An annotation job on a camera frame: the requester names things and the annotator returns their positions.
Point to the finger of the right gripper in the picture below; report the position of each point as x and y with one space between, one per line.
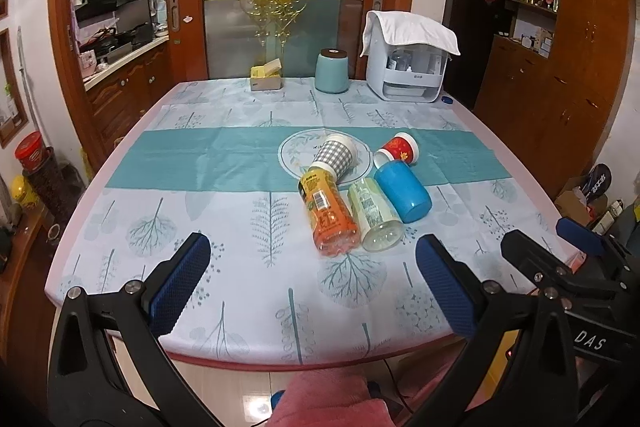
580 237
545 270

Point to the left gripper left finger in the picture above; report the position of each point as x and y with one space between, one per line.
86 386

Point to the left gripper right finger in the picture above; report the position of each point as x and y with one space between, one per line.
539 385

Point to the grey checkered paper cup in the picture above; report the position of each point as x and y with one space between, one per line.
337 155

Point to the blue plastic cup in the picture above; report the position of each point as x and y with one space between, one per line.
404 191

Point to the red paper cup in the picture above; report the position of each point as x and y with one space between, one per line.
401 147

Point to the cardboard box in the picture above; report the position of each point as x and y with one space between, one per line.
571 203

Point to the green label clear bottle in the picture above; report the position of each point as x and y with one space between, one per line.
378 222

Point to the pink clothed lap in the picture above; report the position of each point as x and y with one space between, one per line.
329 397

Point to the orange plastic bottle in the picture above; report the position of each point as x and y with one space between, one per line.
333 228

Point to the white desktop organizer box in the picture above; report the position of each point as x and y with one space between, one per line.
412 73

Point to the tree pattern tablecloth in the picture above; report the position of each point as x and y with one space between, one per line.
217 158

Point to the red tin can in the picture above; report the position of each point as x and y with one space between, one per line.
31 151

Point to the white towel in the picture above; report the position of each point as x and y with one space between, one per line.
400 28

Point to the teal canister brown lid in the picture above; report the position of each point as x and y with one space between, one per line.
331 74

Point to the yellow tissue box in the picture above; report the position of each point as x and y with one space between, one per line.
266 77

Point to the wooden wall cabinet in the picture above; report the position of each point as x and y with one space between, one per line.
553 82

